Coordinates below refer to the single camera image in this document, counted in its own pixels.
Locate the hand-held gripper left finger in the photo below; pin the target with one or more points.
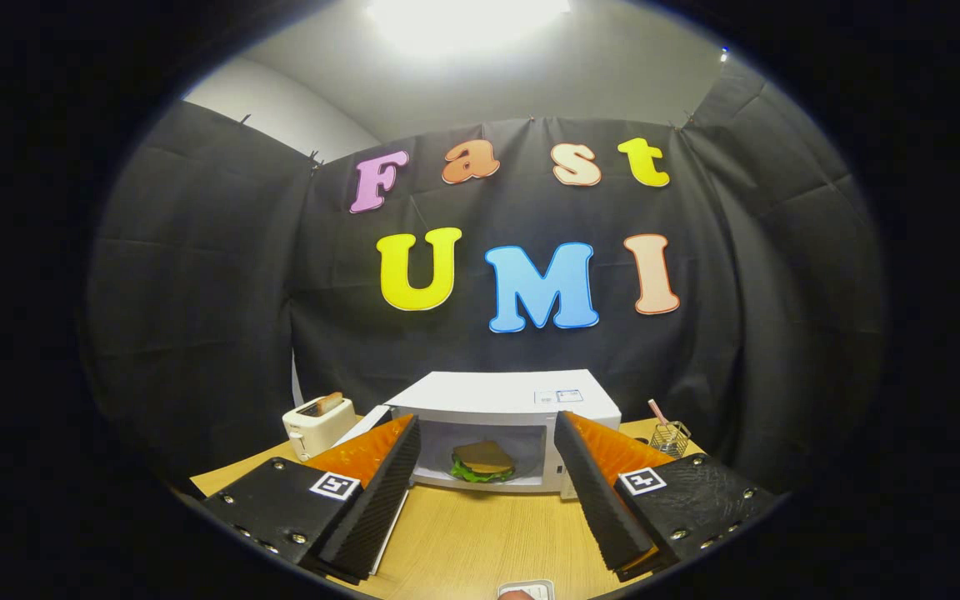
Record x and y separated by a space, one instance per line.
380 500

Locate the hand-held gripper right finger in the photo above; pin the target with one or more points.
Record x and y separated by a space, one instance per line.
601 500

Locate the sandwich with green lettuce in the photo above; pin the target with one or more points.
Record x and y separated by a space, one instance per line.
484 457

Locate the white microwave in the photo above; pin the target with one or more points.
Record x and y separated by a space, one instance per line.
497 392

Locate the cream toaster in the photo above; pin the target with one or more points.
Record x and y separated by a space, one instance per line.
313 431

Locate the pink striped straw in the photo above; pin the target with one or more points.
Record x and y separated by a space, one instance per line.
657 412

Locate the toasted bread slice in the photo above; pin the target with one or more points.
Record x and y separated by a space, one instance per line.
330 402

